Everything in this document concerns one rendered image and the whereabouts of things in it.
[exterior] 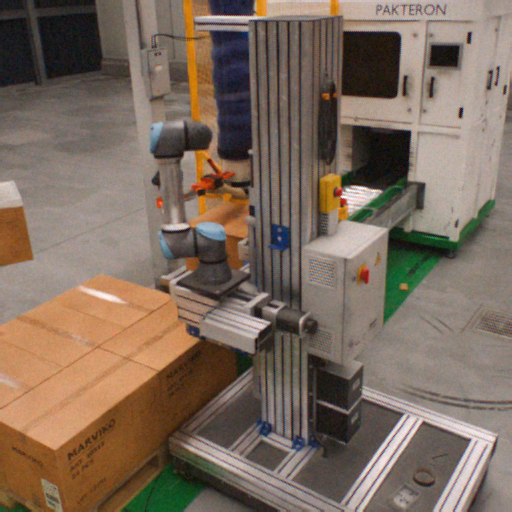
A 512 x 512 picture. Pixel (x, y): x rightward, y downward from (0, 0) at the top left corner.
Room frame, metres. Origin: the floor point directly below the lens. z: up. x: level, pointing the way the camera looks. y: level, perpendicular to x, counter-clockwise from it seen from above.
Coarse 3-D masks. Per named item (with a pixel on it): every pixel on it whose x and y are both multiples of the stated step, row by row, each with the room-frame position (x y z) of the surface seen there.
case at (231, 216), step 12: (228, 204) 3.44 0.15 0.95; (240, 204) 3.43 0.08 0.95; (204, 216) 3.25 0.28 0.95; (216, 216) 3.24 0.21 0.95; (228, 216) 3.24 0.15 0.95; (240, 216) 3.23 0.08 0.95; (228, 228) 3.06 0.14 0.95; (240, 228) 3.05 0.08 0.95; (228, 240) 2.97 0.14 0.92; (240, 240) 2.93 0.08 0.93; (228, 252) 2.97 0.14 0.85; (192, 264) 3.10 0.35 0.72; (240, 264) 2.93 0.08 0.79
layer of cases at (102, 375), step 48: (96, 288) 3.20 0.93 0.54; (144, 288) 3.18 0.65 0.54; (0, 336) 2.70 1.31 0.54; (48, 336) 2.68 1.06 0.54; (96, 336) 2.67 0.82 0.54; (144, 336) 2.65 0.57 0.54; (192, 336) 2.64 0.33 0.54; (0, 384) 2.29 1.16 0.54; (48, 384) 2.28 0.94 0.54; (96, 384) 2.26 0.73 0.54; (144, 384) 2.26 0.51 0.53; (192, 384) 2.53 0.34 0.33; (0, 432) 2.05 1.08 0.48; (48, 432) 1.95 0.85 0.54; (96, 432) 2.02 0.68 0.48; (144, 432) 2.23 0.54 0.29; (0, 480) 2.10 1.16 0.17; (48, 480) 1.90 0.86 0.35; (96, 480) 1.99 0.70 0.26
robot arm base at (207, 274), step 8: (200, 264) 2.26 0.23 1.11; (208, 264) 2.24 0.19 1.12; (216, 264) 2.24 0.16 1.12; (224, 264) 2.26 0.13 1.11; (200, 272) 2.25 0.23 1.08; (208, 272) 2.23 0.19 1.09; (216, 272) 2.23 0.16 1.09; (224, 272) 2.24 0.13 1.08; (200, 280) 2.24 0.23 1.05; (208, 280) 2.22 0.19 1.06; (216, 280) 2.22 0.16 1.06; (224, 280) 2.23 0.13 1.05
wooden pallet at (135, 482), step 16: (192, 416) 2.51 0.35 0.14; (160, 448) 2.30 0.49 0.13; (144, 464) 2.21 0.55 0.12; (160, 464) 2.29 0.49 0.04; (128, 480) 2.22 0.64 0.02; (144, 480) 2.22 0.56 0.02; (0, 496) 2.12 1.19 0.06; (16, 496) 2.04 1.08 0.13; (112, 496) 2.13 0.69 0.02; (128, 496) 2.12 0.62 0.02
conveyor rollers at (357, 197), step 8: (344, 192) 4.76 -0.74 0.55; (352, 192) 4.79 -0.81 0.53; (360, 192) 4.77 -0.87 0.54; (368, 192) 4.74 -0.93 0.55; (376, 192) 4.77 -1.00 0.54; (352, 200) 4.61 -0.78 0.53; (360, 200) 4.57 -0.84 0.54; (368, 200) 4.55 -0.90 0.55; (352, 208) 4.41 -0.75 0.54; (360, 208) 4.38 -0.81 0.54; (368, 216) 4.24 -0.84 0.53
